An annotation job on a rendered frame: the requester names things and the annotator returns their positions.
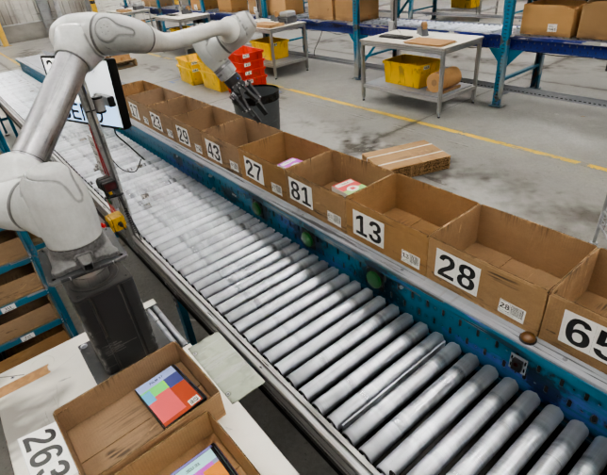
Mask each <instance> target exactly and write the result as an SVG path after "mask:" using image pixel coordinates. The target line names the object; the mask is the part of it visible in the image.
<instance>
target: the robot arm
mask: <svg viewBox="0 0 607 475"><path fill-rule="evenodd" d="M255 31H256V22H255V20H254V17H253V16H252V15H251V13H250V12H246V11H242V12H239V13H237V14H236V15H232V16H227V17H224V18H222V19H221V20H220V21H214V22H210V23H206V24H202V25H196V26H193V27H189V28H186V29H182V30H178V31H174V32H170V33H163V32H160V31H158V30H157V29H155V28H153V27H152V26H150V25H148V24H146V23H145V22H142V21H141V20H139V19H136V18H133V17H129V16H125V15H121V14H112V13H97V12H78V13H72V14H67V15H64V16H62V17H60V18H58V19H57V20H55V21H54V22H53V23H52V25H51V26H50V29H49V39H50V42H51V43H52V45H53V47H54V53H55V58H54V60H53V62H52V65H51V67H50V69H49V71H48V73H47V75H46V76H45V78H44V81H43V83H42V85H41V88H40V90H39V92H38V95H37V97H36V99H35V101H34V103H33V105H32V107H31V108H30V111H29V113H28V115H27V117H26V119H25V122H24V124H23V127H22V129H21V131H20V133H19V135H18V137H17V139H16V140H15V143H14V145H13V147H12V149H11V151H10V152H7V153H4V154H1V155H0V228H2V229H7V230H13V231H27V232H29V233H31V234H33V235H35V236H36V237H38V238H42V240H43V241H44V243H45V245H46V247H44V248H43V251H44V253H45V254H46V255H48V257H49V260H50V263H51V266H52V271H51V273H52V276H53V277H54V278H59V277H61V276H63V275H65V274H67V273H69V272H71V271H74V270H78V269H81V268H83V269H84V270H85V271H90V270H93V269H94V267H93V263H96V262H99V261H101V260H104V259H107V258H110V257H114V256H117V255H118V254H119V250H118V248H116V247H114V246H113V245H112V243H111V242H110V240H109V238H108V237H107V231H106V229H105V228H103V227H102V226H101V223H100V220H99V216H98V213H97V210H96V207H95V204H94V202H93V200H92V198H91V196H90V192H89V190H88V188H87V186H86V185H85V183H84V182H83V180H82V179H81V178H80V176H79V175H78V174H77V173H76V172H75V171H74V170H73V169H71V168H70V167H69V166H67V165H64V164H62V163H58V162H49V160H50V157H51V155H52V153H53V151H54V149H55V147H56V145H57V141H58V139H59V136H60V134H61V132H62V129H63V127H64V125H65V123H66V121H67V119H68V117H69V114H70V112H71V110H72V108H73V105H74V102H75V99H76V97H77V95H78V93H79V91H80V89H81V87H82V84H83V82H84V80H85V77H86V75H87V73H89V72H91V71H93V70H94V69H95V67H96V66H97V65H98V64H99V63H100V62H101V61H103V60H104V59H105V58H106V57H111V56H119V55H128V54H130V53H131V54H149V53H156V52H168V51H173V50H177V49H180V48H184V47H186V46H189V45H192V46H193V48H194V50H195V51H196V53H197V55H198V56H199V58H200V59H201V60H202V62H203V63H204V64H205V65H206V66H207V67H208V68H209V69H210V70H212V71H213V73H214V74H215V75H216V76H217V77H218V78H219V79H220V81H221V82H222V81H224V84H225V85H226V86H227V87H228V88H229V89H230V90H231V91H232V94H231V96H230V99H232V100H233V101H234V102H235V103H236V105H237V106H238V107H239V109H240V110H241V111H242V112H243V113H247V112H248V113H249V115H250V116H251V117H252V118H254V119H255V120H256V122H257V123H260V122H261V119H260V118H259V117H258V116H257V114H256V113H255V112H254V110H253V109H250V107H249V105H248V103H247V101H246V100H245V98H244V94H243V93H245V94H247V95H248V96H249V97H250V98H251V99H253V100H254V101H255V104H256V106H257V107H258V108H259V109H260V111H261V112H262V113H263V115H264V116H265V115H267V114H269V112H268V111H267V110H266V109H265V108H264V105H263V104H262V103H261V102H260V101H261V99H260V98H261V95H260V94H259V93H258V91H257V90H256V89H255V88H254V86H253V85H252V84H251V81H250V79H248V80H246V81H244V80H242V79H241V76H240V75H239V74H238V72H235V70H236V69H237V68H236V67H235V66H234V65H233V63H232V62H231V60H230V59H229V58H228V57H229V56H230V55H231V54H232V53H233V52H234V51H236V50H237V49H238V48H240V47H241V46H242V45H243V44H245V43H246V42H247V41H248V40H249V39H250V38H251V37H252V36H253V34H254V33H255ZM246 86H247V87H248V88H247V87H246ZM240 95H241V96H240ZM239 100H240V101H239Z"/></svg>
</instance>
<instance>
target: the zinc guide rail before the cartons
mask: <svg viewBox="0 0 607 475"><path fill-rule="evenodd" d="M15 59H17V60H19V61H20V62H22V63H23V64H25V65H27V66H28V67H30V68H32V69H34V70H35V71H37V72H39V73H41V74H43V75H45V76H46V74H45V71H43V70H41V69H39V68H37V67H36V66H34V65H32V64H30V63H28V62H26V61H24V60H23V59H21V58H19V57H17V58H15ZM130 122H131V124H132V125H134V126H135V127H137V128H138V129H140V130H141V131H143V132H145V133H147V134H148V135H150V136H152V137H154V138H156V139H158V140H160V141H162V142H163V143H165V144H167V145H169V146H170V147H172V148H173V149H175V150H177V151H178V152H180V153H182V154H184V155H185V156H188V157H190V158H191V159H193V160H195V161H197V162H198V163H200V164H202V165H204V166H206V167H207V168H209V169H210V170H212V171H213V172H216V173H218V174H219V175H221V176H223V177H225V178H227V179H228V180H230V181H232V182H234V183H235V184H237V185H239V186H241V187H242V188H245V189H247V190H248V191H250V192H251V193H253V194H255V195H256V196H258V197H260V198H262V199H263V200H265V201H267V202H269V203H270V204H272V205H275V206H277V207H278V208H280V209H282V210H284V211H285V212H287V213H288V214H290V215H291V216H293V217H295V218H297V219H298V220H300V221H303V222H305V223H306V224H308V225H310V226H312V227H313V228H315V229H317V230H319V231H320V232H322V233H323V234H325V235H327V236H328V237H330V238H333V239H334V240H336V241H338V242H340V243H341V244H343V245H345V246H347V247H348V248H350V249H352V250H354V251H356V252H357V253H359V254H362V255H363V256H364V257H366V258H368V259H369V260H371V261H373V262H375V263H377V264H378V265H380V266H382V267H384V268H385V269H387V270H390V271H391V272H393V273H395V274H397V275H398V276H400V277H401V278H403V279H405V280H406V281H408V282H410V283H412V284H413V285H415V286H417V287H419V288H421V289H423V290H425V291H427V292H428V293H430V294H432V295H434V296H435V297H437V298H438V299H440V300H441V301H443V302H445V303H448V304H449V305H451V306H453V307H455V308H456V309H458V310H460V311H462V312H463V313H465V314H467V315H469V316H470V317H472V318H474V319H476V320H477V321H479V322H481V323H483V324H484V325H486V326H488V327H490V328H491V329H493V330H495V331H497V332H499V333H500V334H502V335H504V336H506V337H508V338H510V339H512V340H513V341H515V342H516V343H518V344H519V345H521V346H523V347H525V348H527V349H528V350H530V351H532V352H534V353H536V354H538V355H540V356H541V357H543V358H545V359H547V360H549V361H550V362H551V363H553V364H555V365H556V366H558V367H560V368H562V369H564V370H566V371H568V372H569V373H571V374H573V375H575V376H577V377H578V378H580V379H582V380H584V381H585V382H587V383H589V384H590V385H592V386H594V387H596V388H598V389H599V390H601V391H603V392H605V393H606V394H607V374H605V373H603V372H601V371H599V370H597V369H595V368H593V367H591V366H589V365H587V364H585V363H584V362H583V361H581V360H579V359H577V358H575V357H573V356H572V355H570V354H568V353H566V352H563V351H561V350H560V349H558V348H556V347H554V346H552V345H550V344H549V343H548V342H546V341H544V340H542V339H540V338H538V337H536V338H537V342H536V344H534V345H532V346H530V345H525V344H523V343H522V342H521V341H520V340H519V335H520V334H521V333H523V332H526V331H525V330H523V329H521V328H519V327H517V326H515V325H514V324H513V323H511V322H509V321H507V320H505V319H502V318H501V317H499V316H497V315H495V314H493V313H491V312H489V311H488V310H486V309H484V308H482V307H480V306H479V305H478V304H476V303H473V302H471V301H469V300H467V299H466V298H464V297H462V296H460V295H458V294H456V293H454V292H453V291H451V290H449V289H447V288H445V287H443V286H441V285H440V284H438V283H436V282H434V281H432V280H430V279H429V278H427V277H425V276H423V275H421V274H419V273H417V272H416V271H414V270H411V269H409V268H407V267H406V266H404V265H403V264H401V263H399V262H397V261H395V260H394V259H392V258H390V257H388V256H386V255H384V254H382V253H380V252H378V251H376V250H374V249H372V248H370V246H368V245H366V244H364V243H362V242H360V241H358V240H357V239H355V238H353V237H350V236H348V235H346V234H345V233H343V232H341V231H339V230H337V229H336V228H335V227H333V226H331V225H329V224H327V223H325V222H323V221H321V220H319V219H317V218H315V217H313V216H311V215H310V214H308V213H306V212H304V211H302V210H301V209H299V208H298V207H296V206H294V205H291V204H289V203H287V202H286V201H284V200H282V199H280V198H278V197H276V196H274V195H273V194H271V193H269V192H267V191H265V190H264V189H262V188H260V187H258V186H256V185H254V184H252V183H251V182H249V181H247V180H245V179H243V178H241V177H239V176H238V175H236V174H234V173H232V172H229V171H228V170H226V169H225V168H223V167H221V166H219V165H217V164H215V163H214V162H212V161H210V160H208V159H206V158H204V157H202V156H200V155H198V154H196V153H194V152H192V151H191V150H190V149H188V148H186V147H184V146H182V145H180V144H179V143H177V142H175V141H173V140H171V139H168V138H167V137H165V136H163V135H161V134H159V133H157V132H156V131H155V130H153V129H151V128H149V127H147V126H145V125H143V124H142V123H139V122H137V121H135V120H133V119H131V118H130Z"/></svg>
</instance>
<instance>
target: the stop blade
mask: <svg viewBox="0 0 607 475"><path fill-rule="evenodd" d="M445 343H446V341H445V340H444V341H443V342H441V343H440V344H439V345H438V346H436V347H435V348H434V349H433V350H432V351H430V352H429V353H428V354H427V355H425V356H424V357H423V358H422V359H420V360H419V361H418V362H417V363H416V364H415V365H414V366H413V367H411V368H410V369H409V370H407V371H406V372H405V373H404V374H403V375H402V376H401V377H399V378H398V379H397V380H396V381H395V382H393V383H392V384H391V385H389V386H388V387H387V388H386V389H385V390H383V391H382V392H381V393H380V394H379V395H377V396H376V397H375V398H374V399H372V400H371V401H370V402H369V403H367V404H366V405H365V406H364V407H363V408H361V409H360V410H359V411H358V412H356V413H355V414H354V415H353V416H352V417H350V418H349V419H348V420H347V421H345V422H344V423H343V424H342V432H343V431H344V430H345V429H347V428H348V427H349V426H350V425H351V424H353V423H354V422H355V421H356V420H357V419H359V418H360V417H361V416H362V415H364V414H365V413H366V412H367V411H368V410H369V409H370V408H371V407H372V406H373V405H375V404H376V403H377V402H378V401H380V400H381V399H382V398H383V397H384V396H386V395H387V394H388V393H389V392H390V391H392V390H393V389H394V388H395V387H396V386H398V385H399V384H400V383H401V382H403V381H404V380H405V379H406V378H407V377H408V376H410V375H411V374H412V373H413V372H414V371H416V370H417V369H418V368H419V367H421V366H422V365H423V364H424V363H425V362H427V361H428V360H429V359H430V358H431V357H433V356H434V355H435V354H436V353H437V352H439V351H440V350H441V349H442V348H444V347H445Z"/></svg>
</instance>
